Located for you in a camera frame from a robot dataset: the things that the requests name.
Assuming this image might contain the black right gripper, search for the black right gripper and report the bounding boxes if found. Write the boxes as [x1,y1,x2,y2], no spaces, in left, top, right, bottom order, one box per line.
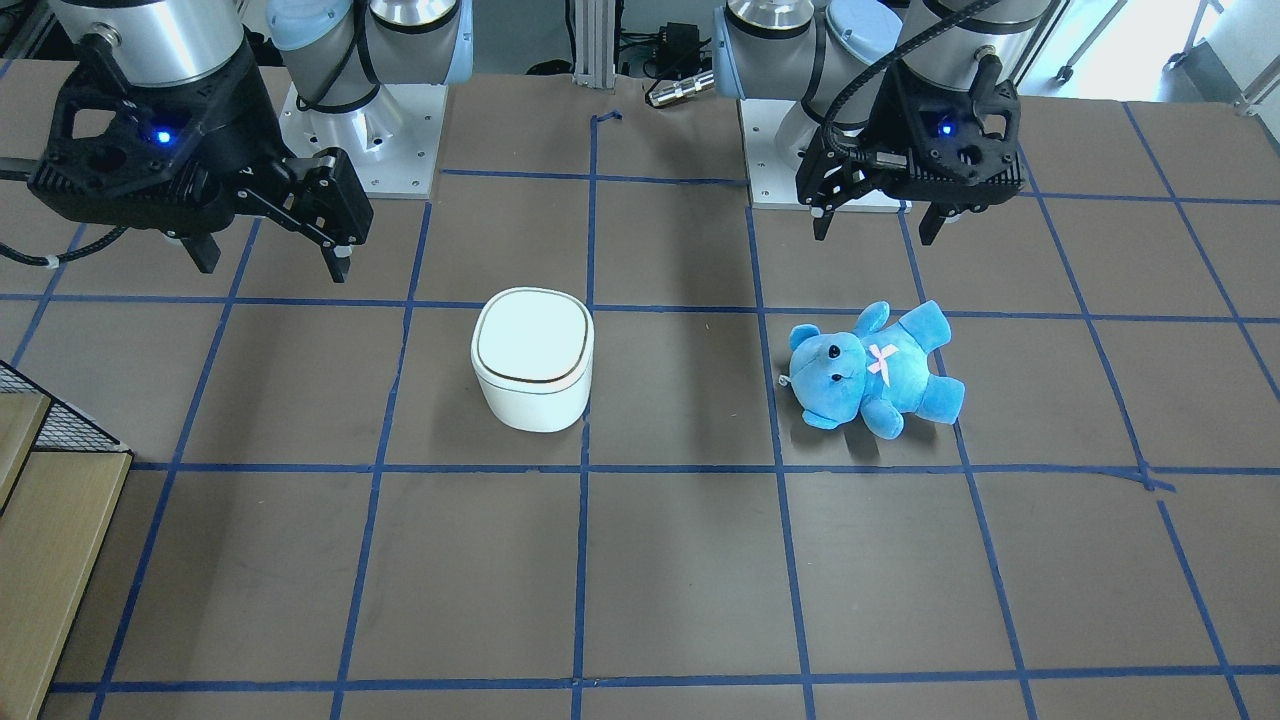
[27,36,374,283]

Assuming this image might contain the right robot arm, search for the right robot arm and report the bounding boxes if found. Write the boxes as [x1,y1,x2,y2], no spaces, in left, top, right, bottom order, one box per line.
[3,1,474,283]

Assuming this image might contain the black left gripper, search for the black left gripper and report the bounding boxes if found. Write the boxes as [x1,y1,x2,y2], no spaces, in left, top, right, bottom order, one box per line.
[796,55,1025,247]

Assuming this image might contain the blue teddy bear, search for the blue teddy bear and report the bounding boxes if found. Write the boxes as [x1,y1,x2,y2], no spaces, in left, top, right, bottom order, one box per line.
[778,300,966,439]

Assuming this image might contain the black braided cable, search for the black braided cable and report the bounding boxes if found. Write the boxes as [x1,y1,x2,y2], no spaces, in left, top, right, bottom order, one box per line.
[0,222,131,269]

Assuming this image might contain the aluminium frame post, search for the aluminium frame post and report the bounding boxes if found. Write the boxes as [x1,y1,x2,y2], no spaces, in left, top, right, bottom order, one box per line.
[567,1,620,94]

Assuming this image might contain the wooden wire-mesh shelf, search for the wooden wire-mesh shelf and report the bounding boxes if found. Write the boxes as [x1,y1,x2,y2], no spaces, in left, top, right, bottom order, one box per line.
[1,363,133,719]

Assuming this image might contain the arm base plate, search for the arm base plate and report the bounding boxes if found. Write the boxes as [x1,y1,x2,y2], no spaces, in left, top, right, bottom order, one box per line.
[739,97,906,211]
[279,85,451,200]

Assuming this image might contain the white trash can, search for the white trash can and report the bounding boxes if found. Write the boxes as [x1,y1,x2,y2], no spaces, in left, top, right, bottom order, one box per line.
[470,287,595,433]

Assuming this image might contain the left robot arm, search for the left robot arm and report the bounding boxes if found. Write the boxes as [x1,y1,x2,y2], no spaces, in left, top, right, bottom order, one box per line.
[712,1,1050,245]

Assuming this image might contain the silver metal cylinder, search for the silver metal cylinder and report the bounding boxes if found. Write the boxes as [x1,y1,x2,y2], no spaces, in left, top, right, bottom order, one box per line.
[644,70,716,109]

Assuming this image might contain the black power adapter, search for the black power adapter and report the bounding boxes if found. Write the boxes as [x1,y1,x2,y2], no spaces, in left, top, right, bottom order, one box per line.
[654,22,701,65]

